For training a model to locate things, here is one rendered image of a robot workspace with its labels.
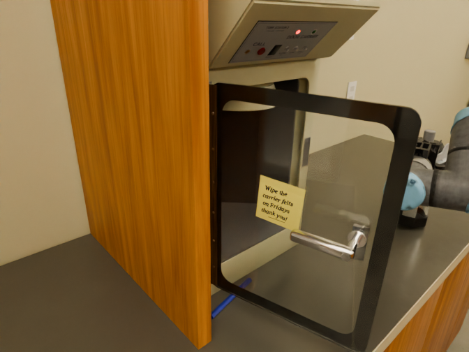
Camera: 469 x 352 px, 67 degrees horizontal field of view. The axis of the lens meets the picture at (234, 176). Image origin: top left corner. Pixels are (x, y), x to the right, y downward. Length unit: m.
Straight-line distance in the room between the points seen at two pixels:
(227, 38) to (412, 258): 0.72
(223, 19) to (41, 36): 0.50
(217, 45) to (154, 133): 0.16
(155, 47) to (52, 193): 0.58
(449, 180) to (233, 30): 0.49
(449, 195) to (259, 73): 0.42
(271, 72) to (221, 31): 0.19
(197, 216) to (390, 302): 0.49
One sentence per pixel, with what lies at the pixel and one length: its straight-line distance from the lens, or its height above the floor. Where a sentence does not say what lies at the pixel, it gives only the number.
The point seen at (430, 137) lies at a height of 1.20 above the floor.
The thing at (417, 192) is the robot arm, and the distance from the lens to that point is 0.76.
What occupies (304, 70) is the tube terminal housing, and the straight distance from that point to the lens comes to 0.77.
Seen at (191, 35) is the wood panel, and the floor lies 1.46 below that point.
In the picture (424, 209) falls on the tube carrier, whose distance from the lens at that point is 1.12.
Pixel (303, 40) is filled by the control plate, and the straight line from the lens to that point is 0.65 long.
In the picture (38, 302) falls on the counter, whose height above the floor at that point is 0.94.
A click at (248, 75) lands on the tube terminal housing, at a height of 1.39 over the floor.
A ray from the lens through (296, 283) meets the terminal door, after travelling 0.62.
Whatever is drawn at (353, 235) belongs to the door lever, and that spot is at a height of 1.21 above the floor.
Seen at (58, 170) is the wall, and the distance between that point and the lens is 0.98.
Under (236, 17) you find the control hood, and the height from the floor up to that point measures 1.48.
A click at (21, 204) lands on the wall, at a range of 0.99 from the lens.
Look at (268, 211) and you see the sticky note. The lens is 0.57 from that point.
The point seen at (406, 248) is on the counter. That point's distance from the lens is 1.04.
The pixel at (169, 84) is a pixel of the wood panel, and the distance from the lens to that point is 0.50.
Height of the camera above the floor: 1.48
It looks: 24 degrees down
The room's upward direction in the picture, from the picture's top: 1 degrees clockwise
